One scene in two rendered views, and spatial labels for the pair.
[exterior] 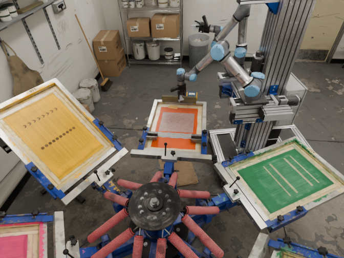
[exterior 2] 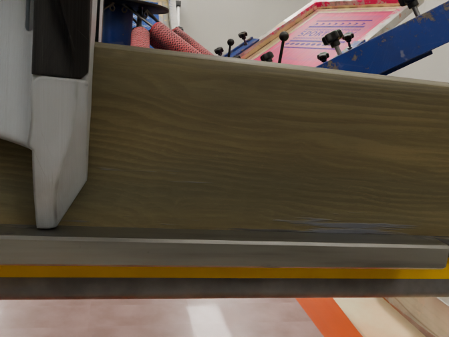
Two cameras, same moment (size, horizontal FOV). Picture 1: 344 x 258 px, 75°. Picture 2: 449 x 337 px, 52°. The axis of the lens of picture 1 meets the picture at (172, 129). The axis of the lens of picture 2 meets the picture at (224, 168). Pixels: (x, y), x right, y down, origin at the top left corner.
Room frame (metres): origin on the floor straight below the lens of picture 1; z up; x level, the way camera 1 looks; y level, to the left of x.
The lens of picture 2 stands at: (2.13, -0.10, 1.14)
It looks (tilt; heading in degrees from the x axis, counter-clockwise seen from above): 12 degrees down; 157
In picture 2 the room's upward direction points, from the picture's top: 6 degrees clockwise
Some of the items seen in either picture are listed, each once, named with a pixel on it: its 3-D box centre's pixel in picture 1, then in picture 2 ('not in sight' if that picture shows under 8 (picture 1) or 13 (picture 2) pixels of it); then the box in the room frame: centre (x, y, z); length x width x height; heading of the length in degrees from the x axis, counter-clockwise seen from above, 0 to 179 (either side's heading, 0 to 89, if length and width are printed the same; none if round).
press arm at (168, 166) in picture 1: (168, 166); not in sight; (1.14, 0.04, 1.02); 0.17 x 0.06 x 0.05; 171
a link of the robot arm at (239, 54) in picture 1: (239, 55); not in sight; (2.23, -0.74, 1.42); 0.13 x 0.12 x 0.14; 159
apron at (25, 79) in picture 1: (25, 81); not in sight; (2.54, 1.80, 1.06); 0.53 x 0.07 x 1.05; 171
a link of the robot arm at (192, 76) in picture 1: (191, 76); not in sight; (1.91, -0.20, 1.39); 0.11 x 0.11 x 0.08; 61
